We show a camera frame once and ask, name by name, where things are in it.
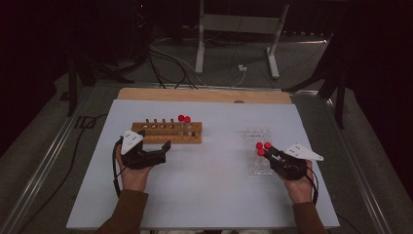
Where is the white plug with cable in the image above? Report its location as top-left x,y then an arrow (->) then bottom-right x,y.
231,64 -> 248,89

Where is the clear plastic tube rack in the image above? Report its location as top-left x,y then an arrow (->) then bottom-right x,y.
243,126 -> 277,176

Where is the black tripod stand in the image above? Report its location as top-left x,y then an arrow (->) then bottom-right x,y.
65,48 -> 136,118
282,30 -> 348,130

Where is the metal floor rail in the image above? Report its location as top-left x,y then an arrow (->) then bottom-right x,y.
322,97 -> 394,234
0,87 -> 95,234

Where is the person's right hand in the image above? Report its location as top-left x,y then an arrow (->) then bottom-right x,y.
283,159 -> 315,206

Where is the black floor cable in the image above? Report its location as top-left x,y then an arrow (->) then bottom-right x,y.
18,112 -> 109,234

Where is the left hand-held gripper cable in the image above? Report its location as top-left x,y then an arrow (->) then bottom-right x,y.
111,136 -> 127,199

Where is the right hand-held gripper cable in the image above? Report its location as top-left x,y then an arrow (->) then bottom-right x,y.
304,168 -> 320,207

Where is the hand-held gripper cable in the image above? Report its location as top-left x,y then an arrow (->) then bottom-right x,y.
304,168 -> 320,207
111,136 -> 127,199

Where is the bundle of black cables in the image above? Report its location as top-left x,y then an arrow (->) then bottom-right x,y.
146,43 -> 208,91

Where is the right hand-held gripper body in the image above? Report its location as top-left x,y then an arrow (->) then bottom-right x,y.
268,142 -> 325,181

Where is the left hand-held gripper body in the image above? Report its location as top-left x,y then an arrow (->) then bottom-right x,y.
120,129 -> 168,171

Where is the grey metal stand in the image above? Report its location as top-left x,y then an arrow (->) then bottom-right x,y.
194,0 -> 291,80

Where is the wooden test tube rack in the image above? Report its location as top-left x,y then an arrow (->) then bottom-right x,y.
131,118 -> 204,145

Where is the person's left hand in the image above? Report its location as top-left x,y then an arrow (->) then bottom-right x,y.
115,151 -> 154,193

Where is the light blue table mat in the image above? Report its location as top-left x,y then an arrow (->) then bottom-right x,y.
65,97 -> 341,231

